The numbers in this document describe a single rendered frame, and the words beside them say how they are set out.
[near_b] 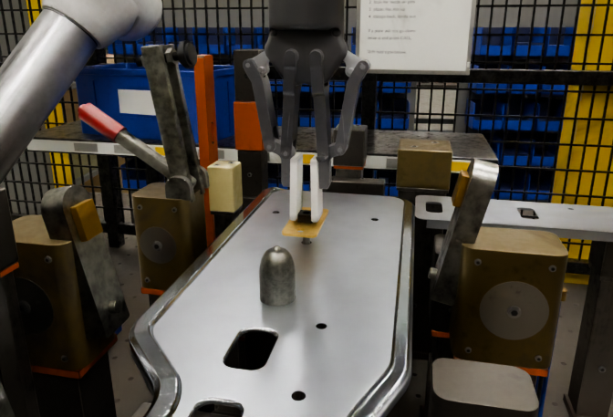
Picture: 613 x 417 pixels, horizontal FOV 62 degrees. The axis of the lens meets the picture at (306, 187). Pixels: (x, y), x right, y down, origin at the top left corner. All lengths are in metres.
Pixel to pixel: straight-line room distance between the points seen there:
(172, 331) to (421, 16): 0.80
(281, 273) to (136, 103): 0.65
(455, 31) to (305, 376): 0.82
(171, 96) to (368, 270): 0.28
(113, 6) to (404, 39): 0.54
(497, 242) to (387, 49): 0.64
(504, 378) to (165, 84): 0.42
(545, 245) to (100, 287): 0.39
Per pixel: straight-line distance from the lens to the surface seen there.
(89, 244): 0.46
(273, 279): 0.44
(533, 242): 0.51
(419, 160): 0.78
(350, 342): 0.41
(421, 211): 0.69
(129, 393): 0.88
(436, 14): 1.07
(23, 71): 0.95
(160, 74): 0.57
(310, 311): 0.45
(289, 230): 0.54
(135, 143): 0.61
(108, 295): 0.48
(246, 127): 0.86
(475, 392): 0.40
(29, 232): 0.48
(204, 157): 0.68
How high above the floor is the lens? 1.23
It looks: 17 degrees down
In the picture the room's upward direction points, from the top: straight up
